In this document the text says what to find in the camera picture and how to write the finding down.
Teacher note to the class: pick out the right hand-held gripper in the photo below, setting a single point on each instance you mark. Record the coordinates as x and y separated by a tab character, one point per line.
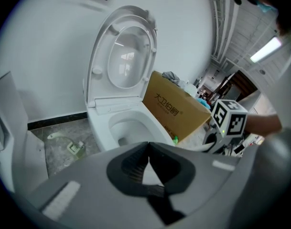
231	120

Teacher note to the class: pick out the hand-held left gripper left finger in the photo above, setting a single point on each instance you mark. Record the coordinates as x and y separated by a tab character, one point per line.
92	187

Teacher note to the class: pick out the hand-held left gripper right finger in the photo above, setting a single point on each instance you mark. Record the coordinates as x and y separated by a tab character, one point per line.
202	175

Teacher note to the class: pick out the person's right forearm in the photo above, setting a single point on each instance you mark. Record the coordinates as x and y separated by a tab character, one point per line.
264	125

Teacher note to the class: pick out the green toilet brush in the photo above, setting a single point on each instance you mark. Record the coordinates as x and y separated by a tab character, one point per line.
74	148

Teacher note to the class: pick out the blue cloth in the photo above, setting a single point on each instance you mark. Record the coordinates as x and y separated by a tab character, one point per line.
204	103

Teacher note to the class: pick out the green cleaner bottle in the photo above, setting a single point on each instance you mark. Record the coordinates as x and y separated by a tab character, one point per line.
175	141

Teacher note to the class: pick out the white packet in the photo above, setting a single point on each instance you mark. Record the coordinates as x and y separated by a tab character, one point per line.
189	88

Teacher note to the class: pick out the brown cardboard box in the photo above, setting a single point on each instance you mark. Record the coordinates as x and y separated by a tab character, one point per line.
171	108

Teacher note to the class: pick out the grey cloth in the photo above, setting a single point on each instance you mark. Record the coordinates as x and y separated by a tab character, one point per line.
171	77

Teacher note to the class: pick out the ceiling light fixture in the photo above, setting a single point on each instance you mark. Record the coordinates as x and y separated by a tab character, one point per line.
266	49

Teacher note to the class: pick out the blue face mask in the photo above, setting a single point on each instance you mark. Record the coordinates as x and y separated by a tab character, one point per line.
267	6

